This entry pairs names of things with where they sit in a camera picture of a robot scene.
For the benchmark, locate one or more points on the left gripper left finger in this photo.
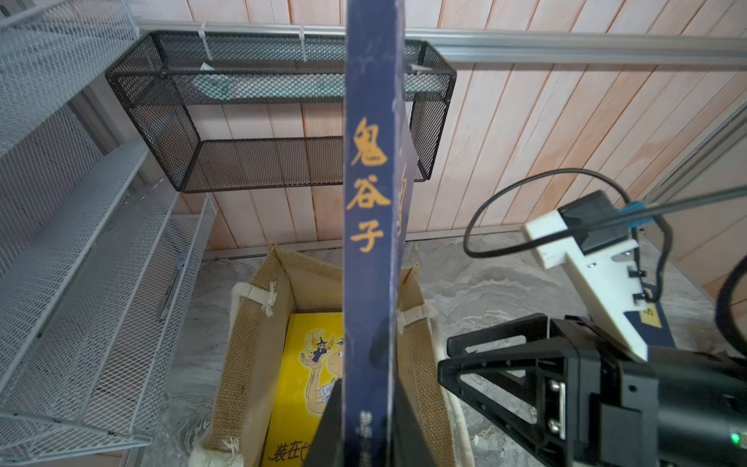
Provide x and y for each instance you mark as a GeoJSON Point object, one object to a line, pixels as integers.
{"type": "Point", "coordinates": [327, 447]}

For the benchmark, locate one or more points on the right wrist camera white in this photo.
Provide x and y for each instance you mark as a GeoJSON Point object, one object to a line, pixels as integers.
{"type": "Point", "coordinates": [611, 289]}

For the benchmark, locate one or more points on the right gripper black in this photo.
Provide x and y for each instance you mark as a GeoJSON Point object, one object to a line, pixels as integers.
{"type": "Point", "coordinates": [596, 405]}

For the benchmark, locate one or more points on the brown canvas tote bag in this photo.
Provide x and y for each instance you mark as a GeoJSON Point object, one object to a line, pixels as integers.
{"type": "Point", "coordinates": [290, 284]}

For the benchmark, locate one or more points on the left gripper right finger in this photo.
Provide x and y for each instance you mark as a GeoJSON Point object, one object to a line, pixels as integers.
{"type": "Point", "coordinates": [409, 448]}

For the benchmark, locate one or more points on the white wire mesh shelf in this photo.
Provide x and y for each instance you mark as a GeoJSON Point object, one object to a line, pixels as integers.
{"type": "Point", "coordinates": [97, 268]}

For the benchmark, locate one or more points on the aluminium frame bar back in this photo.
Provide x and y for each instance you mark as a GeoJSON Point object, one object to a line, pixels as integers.
{"type": "Point", "coordinates": [490, 46]}

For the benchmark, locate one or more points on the yellow book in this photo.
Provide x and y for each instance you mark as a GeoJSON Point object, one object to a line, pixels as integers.
{"type": "Point", "coordinates": [311, 365]}

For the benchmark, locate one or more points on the small blue book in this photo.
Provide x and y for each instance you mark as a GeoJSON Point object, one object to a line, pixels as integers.
{"type": "Point", "coordinates": [652, 326]}

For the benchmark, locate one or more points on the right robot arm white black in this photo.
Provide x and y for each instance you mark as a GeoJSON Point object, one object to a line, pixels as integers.
{"type": "Point", "coordinates": [701, 416]}

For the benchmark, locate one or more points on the black mesh wall basket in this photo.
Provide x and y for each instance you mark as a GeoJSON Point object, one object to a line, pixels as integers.
{"type": "Point", "coordinates": [226, 111]}

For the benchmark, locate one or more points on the dark portrait book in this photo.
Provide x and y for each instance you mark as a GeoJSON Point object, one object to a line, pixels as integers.
{"type": "Point", "coordinates": [377, 183]}

